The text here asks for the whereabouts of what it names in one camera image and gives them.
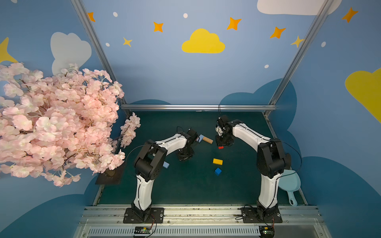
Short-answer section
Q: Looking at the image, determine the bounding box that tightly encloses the aluminium front rail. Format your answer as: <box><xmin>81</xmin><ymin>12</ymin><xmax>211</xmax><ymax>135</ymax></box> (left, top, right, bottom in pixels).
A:
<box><xmin>74</xmin><ymin>205</ymin><xmax>331</xmax><ymax>238</ymax></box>

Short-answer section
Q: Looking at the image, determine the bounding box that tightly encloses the natural wood block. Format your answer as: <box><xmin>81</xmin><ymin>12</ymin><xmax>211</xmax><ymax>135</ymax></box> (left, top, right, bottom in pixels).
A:
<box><xmin>202</xmin><ymin>137</ymin><xmax>213</xmax><ymax>144</ymax></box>

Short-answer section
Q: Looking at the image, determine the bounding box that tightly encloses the dark tree base plate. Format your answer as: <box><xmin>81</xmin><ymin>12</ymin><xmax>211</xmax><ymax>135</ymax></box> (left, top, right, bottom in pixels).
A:
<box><xmin>95</xmin><ymin>163</ymin><xmax>126</xmax><ymax>185</ymax></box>

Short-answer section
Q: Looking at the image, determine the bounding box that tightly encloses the light blue block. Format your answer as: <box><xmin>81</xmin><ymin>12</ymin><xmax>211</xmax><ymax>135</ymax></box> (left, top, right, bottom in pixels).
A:
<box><xmin>163</xmin><ymin>162</ymin><xmax>170</xmax><ymax>169</ymax></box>
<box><xmin>197</xmin><ymin>134</ymin><xmax>204</xmax><ymax>143</ymax></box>

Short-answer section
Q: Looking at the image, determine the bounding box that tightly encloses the yellow rectangular block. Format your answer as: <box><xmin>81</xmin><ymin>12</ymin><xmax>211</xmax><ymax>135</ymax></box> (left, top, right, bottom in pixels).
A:
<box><xmin>213</xmin><ymin>158</ymin><xmax>223</xmax><ymax>165</ymax></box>

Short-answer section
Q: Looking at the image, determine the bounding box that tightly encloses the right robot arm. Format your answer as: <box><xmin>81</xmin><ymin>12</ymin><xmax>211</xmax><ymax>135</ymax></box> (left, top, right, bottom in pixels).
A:
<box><xmin>215</xmin><ymin>115</ymin><xmax>291</xmax><ymax>219</ymax></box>

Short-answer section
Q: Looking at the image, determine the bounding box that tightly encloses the blue cube block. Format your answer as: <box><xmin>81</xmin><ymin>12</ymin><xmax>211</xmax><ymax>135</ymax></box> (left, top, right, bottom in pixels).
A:
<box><xmin>214</xmin><ymin>168</ymin><xmax>222</xmax><ymax>176</ymax></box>

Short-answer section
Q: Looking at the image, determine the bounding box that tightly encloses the light blue dustpan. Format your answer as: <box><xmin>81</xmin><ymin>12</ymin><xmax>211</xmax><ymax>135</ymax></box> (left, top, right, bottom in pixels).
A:
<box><xmin>278</xmin><ymin>170</ymin><xmax>301</xmax><ymax>206</ymax></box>

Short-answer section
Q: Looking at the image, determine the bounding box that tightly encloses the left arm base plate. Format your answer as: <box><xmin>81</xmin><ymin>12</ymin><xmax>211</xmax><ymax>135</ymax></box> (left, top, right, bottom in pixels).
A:
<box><xmin>123</xmin><ymin>207</ymin><xmax>165</xmax><ymax>224</ymax></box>

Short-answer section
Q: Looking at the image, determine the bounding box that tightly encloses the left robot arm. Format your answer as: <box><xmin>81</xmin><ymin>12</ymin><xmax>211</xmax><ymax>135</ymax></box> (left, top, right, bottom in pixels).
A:
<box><xmin>132</xmin><ymin>129</ymin><xmax>198</xmax><ymax>220</ymax></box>

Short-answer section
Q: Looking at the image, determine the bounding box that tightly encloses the left controller board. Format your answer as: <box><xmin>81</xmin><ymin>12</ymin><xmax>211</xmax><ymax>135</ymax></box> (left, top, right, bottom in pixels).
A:
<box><xmin>134</xmin><ymin>227</ymin><xmax>152</xmax><ymax>236</ymax></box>

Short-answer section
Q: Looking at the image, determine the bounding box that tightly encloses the controller board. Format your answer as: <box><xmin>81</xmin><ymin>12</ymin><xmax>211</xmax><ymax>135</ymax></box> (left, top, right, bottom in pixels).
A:
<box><xmin>259</xmin><ymin>226</ymin><xmax>275</xmax><ymax>238</ymax></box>
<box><xmin>134</xmin><ymin>227</ymin><xmax>152</xmax><ymax>236</ymax></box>

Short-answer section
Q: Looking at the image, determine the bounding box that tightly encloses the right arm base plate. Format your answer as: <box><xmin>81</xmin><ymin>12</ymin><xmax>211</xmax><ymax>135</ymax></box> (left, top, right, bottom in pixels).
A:
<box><xmin>240</xmin><ymin>206</ymin><xmax>283</xmax><ymax>224</ymax></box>

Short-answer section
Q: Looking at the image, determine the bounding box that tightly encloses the right controller board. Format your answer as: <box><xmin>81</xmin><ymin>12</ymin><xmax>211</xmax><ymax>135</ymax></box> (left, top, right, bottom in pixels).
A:
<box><xmin>259</xmin><ymin>226</ymin><xmax>275</xmax><ymax>238</ymax></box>

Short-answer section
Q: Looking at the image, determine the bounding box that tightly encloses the pink cherry blossom tree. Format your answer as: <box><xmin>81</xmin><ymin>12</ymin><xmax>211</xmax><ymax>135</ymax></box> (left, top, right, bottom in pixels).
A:
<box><xmin>1</xmin><ymin>62</ymin><xmax>140</xmax><ymax>187</ymax></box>

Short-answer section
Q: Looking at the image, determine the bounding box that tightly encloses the aluminium back frame bar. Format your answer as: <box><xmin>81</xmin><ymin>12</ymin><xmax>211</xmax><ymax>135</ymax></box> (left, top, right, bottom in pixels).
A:
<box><xmin>121</xmin><ymin>104</ymin><xmax>276</xmax><ymax>111</ymax></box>

